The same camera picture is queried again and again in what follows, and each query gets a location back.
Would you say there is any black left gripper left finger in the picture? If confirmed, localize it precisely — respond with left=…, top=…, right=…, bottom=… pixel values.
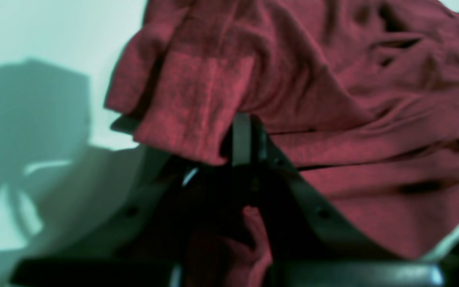
left=10, top=113, right=242, bottom=287

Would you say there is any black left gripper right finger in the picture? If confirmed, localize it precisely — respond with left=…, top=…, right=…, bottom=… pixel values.
left=240, top=113, right=447, bottom=287

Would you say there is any red long-sleeve T-shirt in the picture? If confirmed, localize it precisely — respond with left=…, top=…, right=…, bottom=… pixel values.
left=104, top=0, right=459, bottom=287

